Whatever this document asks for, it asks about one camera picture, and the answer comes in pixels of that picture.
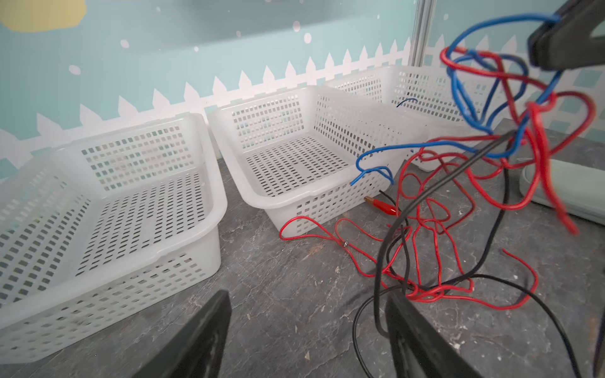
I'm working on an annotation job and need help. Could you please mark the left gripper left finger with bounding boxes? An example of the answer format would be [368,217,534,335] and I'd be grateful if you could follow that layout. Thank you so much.
[134,290,232,377]

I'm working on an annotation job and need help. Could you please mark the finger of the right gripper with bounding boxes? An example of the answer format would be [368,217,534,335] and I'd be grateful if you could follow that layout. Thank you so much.
[528,0,604,71]

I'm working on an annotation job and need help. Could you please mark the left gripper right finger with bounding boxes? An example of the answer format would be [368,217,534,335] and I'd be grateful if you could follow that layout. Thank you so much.
[385,291,480,378]

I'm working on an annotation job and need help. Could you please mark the black cable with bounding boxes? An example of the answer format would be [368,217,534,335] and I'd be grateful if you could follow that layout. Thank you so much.
[351,129,583,378]

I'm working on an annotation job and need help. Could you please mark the red cable tangle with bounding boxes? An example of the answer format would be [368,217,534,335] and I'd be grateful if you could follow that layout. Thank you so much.
[278,46,597,312]

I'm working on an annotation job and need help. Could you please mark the mint green zip case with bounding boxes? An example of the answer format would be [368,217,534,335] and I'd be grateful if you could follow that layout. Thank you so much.
[518,157,605,227]

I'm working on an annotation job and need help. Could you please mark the right white plastic basket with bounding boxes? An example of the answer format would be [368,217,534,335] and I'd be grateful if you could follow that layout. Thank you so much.
[325,65,521,173]

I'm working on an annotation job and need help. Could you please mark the white plastic basket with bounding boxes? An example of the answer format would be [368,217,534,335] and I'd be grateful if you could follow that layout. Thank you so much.
[1,114,227,364]
[209,86,429,237]
[325,65,521,173]

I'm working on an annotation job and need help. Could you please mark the left white plastic basket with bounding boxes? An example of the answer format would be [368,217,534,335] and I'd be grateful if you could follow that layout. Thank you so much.
[1,114,227,364]

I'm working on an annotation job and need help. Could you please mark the middle white plastic basket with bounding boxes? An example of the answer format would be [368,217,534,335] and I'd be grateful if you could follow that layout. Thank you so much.
[209,86,429,237]

